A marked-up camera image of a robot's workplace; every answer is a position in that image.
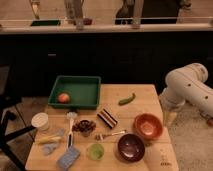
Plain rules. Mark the striped black white block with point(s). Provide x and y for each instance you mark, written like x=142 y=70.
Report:
x=107 y=118

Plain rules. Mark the orange bowl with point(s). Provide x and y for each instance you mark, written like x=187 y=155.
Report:
x=148 y=126

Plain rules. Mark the bunch of dark grapes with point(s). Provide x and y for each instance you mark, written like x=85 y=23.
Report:
x=85 y=127

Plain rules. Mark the green plastic tray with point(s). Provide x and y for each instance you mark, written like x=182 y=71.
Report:
x=84 y=92

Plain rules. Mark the yellow banana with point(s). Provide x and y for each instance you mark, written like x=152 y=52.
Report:
x=48 y=139

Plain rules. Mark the black chair frame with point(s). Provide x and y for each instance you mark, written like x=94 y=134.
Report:
x=9 y=99

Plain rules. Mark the green object on shelf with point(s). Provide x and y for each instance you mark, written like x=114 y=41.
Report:
x=46 y=23

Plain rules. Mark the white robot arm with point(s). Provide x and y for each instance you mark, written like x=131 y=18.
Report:
x=188 y=84

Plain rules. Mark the dark brown bowl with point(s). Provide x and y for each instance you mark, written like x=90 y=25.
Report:
x=131 y=148

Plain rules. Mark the red apple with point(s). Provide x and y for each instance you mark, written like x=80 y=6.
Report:
x=63 y=98

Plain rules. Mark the white paper cup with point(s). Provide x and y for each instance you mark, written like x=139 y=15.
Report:
x=40 y=121

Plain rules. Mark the metal fork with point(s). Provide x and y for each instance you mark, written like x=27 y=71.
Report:
x=100 y=137

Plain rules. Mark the dark red object on shelf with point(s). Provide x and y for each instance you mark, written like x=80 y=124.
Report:
x=87 y=21

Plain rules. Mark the green small cup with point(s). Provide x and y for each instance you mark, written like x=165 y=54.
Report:
x=95 y=151

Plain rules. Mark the white dish brush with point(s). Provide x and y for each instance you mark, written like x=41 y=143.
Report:
x=71 y=116

